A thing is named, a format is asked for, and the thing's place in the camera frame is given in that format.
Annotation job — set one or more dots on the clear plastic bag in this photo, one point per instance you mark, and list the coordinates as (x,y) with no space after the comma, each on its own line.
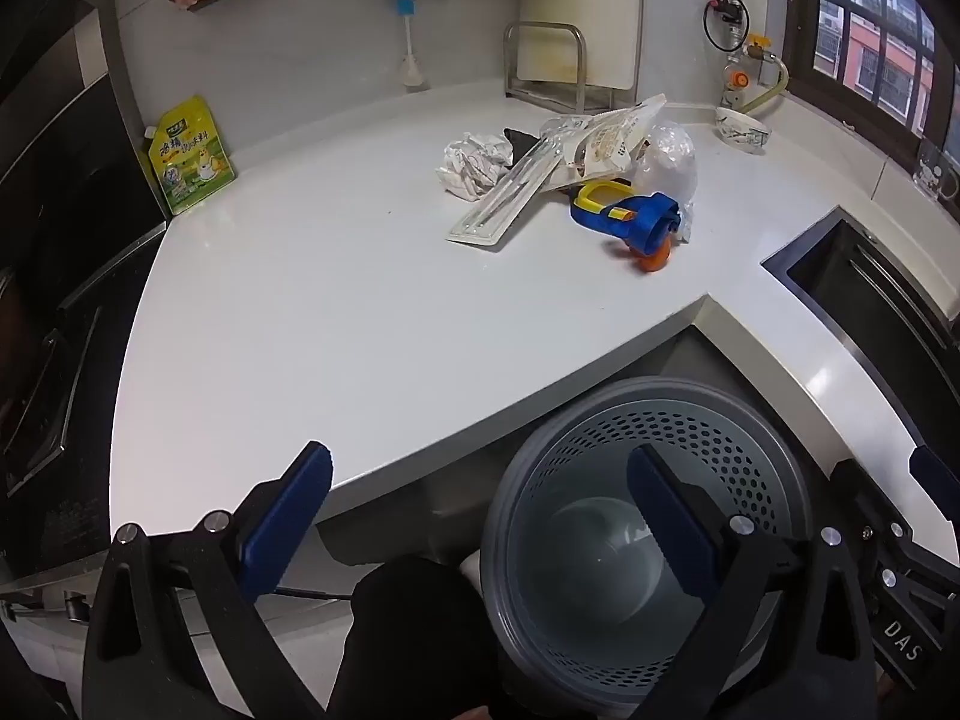
(667,161)

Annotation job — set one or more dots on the grey perforated trash bin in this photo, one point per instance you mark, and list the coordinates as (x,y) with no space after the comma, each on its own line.
(600,420)

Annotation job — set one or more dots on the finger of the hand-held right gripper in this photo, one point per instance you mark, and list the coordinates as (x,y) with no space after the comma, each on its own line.
(934,476)
(855,491)

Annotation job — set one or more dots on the white clear snack packet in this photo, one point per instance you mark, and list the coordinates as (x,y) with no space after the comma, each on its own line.
(600,139)

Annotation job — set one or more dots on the patterned ceramic bowl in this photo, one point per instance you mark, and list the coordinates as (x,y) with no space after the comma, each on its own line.
(742,131)

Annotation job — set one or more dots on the person's dark clothed leg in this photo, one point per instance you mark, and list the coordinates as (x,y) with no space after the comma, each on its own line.
(412,630)

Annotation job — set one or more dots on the printed glass mug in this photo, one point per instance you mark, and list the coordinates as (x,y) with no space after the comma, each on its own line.
(937,176)

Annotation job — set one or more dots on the black kitchen sink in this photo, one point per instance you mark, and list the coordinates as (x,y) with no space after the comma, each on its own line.
(862,300)

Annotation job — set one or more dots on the orange gas regulator knob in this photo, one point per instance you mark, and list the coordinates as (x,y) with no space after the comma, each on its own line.
(739,81)

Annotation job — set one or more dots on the long clear plastic package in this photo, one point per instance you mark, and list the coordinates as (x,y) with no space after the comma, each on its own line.
(499,199)

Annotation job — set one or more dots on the yellow seasoning pouch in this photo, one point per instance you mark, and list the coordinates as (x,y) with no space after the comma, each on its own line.
(187,165)

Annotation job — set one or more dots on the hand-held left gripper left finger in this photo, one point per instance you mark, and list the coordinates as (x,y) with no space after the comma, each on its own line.
(289,517)

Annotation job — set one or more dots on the blue yellow plastic toy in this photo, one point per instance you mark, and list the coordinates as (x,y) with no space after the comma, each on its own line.
(637,217)

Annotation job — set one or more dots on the dark grey cloth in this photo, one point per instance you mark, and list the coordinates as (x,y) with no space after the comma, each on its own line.
(521,142)

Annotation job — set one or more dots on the white paper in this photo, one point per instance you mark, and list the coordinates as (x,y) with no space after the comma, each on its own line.
(472,161)

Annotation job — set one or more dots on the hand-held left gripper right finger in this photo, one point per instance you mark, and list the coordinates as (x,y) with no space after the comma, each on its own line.
(675,532)

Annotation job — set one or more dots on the white cutting board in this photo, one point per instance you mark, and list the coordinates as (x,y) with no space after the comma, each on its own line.
(577,7)

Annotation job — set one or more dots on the dark framed window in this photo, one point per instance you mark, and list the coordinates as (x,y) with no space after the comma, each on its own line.
(862,37)

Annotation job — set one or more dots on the metal cutting board rack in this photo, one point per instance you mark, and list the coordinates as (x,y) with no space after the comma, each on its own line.
(544,94)

